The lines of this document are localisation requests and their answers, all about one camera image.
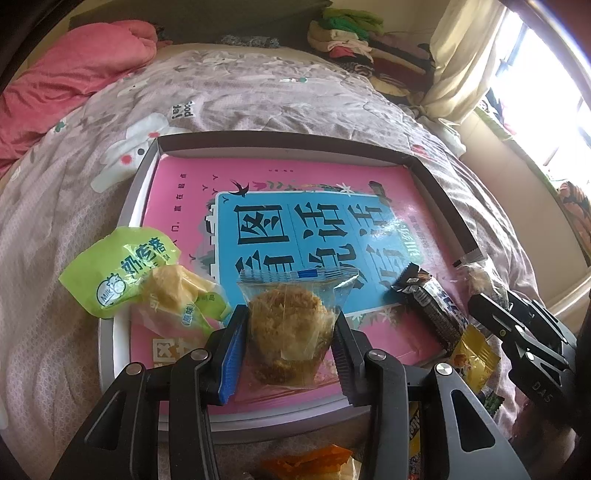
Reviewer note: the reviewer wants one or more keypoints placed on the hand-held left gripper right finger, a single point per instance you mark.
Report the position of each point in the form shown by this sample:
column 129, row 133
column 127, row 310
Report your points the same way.
column 344, row 374

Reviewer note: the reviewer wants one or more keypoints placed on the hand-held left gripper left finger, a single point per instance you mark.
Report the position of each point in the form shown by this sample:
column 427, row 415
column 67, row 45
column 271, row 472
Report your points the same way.
column 231, row 364

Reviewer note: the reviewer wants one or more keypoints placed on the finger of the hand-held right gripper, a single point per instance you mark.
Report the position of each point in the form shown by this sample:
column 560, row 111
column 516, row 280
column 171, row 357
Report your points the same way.
column 496, row 323
column 540, row 318

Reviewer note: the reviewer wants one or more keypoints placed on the long yellow snack packet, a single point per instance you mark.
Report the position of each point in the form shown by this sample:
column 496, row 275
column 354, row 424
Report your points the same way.
column 473, row 355

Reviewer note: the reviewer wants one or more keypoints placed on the green-edged cake packet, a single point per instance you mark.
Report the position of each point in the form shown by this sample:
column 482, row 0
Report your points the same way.
column 480, row 277

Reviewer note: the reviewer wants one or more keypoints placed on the dark green snack packet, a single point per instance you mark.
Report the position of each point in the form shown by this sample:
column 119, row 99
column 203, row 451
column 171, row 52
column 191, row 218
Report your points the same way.
column 491, row 402

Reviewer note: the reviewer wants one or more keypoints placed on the brown chocolate bar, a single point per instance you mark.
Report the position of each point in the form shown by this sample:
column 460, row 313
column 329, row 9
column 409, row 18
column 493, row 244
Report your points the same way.
column 429, row 300

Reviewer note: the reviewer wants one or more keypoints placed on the clear meat floss cake packet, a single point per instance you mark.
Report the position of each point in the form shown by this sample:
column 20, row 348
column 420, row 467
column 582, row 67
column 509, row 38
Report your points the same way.
column 291, row 323

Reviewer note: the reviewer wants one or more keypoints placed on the pale yellow pastry packet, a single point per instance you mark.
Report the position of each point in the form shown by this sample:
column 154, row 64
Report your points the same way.
column 175, row 295

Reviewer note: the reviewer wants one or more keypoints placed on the orange-edged crisps packet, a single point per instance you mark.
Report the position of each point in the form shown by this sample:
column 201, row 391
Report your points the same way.
column 304, row 461

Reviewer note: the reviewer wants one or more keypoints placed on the light green snack packet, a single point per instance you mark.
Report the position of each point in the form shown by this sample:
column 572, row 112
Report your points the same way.
column 115, row 267

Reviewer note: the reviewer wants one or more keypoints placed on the dark shallow cardboard box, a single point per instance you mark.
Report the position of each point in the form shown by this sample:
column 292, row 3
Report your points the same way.
column 277, row 143

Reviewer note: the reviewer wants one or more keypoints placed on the orange patterned cloth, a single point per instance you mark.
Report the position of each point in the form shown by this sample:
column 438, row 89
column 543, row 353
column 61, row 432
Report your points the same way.
column 575, row 207

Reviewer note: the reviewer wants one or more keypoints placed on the pink picture book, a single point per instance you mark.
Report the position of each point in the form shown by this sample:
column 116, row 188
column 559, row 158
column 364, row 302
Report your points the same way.
column 184, row 194

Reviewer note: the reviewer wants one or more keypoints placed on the white crumpled cloth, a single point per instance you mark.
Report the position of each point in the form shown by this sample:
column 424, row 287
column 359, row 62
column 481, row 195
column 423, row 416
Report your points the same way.
column 443, row 134

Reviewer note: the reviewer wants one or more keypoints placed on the colourful clothes on sill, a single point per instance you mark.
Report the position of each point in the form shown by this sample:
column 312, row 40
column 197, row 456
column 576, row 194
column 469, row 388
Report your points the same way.
column 498, row 113

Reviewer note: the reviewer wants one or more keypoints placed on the window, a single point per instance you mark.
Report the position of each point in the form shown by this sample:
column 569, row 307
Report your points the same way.
column 545, row 83

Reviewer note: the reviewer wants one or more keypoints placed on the cream curtain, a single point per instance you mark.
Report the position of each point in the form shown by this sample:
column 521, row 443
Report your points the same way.
column 455, row 64

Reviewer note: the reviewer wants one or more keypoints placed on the pile of folded clothes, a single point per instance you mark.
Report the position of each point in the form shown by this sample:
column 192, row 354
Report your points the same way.
column 369, row 50

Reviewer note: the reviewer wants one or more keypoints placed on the grey patterned cloth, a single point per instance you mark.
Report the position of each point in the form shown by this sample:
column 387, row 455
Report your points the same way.
column 249, row 41

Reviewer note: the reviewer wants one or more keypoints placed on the pink duvet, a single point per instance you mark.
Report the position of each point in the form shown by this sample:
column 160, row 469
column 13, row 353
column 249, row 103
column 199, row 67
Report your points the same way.
column 69, row 83

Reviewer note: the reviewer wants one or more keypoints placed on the dark bed headboard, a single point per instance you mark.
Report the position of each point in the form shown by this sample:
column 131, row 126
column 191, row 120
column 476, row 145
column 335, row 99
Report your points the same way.
column 207, row 23

